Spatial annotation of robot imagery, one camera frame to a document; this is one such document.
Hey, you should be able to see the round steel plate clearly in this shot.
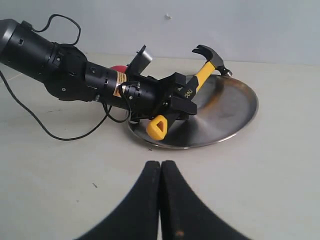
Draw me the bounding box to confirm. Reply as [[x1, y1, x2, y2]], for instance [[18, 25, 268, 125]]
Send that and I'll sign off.
[[127, 74, 259, 149]]

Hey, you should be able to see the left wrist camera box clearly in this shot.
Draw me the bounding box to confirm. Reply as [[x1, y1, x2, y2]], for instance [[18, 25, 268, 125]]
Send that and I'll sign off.
[[124, 45, 154, 75]]

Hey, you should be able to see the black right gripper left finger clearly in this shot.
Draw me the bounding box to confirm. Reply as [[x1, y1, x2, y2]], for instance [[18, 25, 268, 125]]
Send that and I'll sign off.
[[78, 161, 160, 240]]

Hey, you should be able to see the red dome push button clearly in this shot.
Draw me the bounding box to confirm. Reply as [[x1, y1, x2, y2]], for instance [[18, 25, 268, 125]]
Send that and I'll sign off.
[[110, 65, 127, 73]]

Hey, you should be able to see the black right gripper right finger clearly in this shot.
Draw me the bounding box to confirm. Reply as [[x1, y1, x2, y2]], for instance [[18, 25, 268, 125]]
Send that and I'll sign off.
[[159, 160, 248, 240]]

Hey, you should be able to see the yellow black claw hammer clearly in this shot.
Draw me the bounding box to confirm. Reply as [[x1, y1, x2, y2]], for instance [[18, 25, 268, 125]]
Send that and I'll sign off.
[[146, 44, 232, 141]]

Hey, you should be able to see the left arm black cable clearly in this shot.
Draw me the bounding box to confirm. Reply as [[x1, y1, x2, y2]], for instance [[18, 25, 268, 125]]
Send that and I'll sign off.
[[0, 13, 141, 141]]

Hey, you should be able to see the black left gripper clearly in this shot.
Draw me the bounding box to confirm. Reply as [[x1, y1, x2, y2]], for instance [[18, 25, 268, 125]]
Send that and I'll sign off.
[[119, 72, 198, 123]]

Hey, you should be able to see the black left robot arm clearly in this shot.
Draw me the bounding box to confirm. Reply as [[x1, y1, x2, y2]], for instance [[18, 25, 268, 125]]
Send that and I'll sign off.
[[0, 19, 197, 122]]

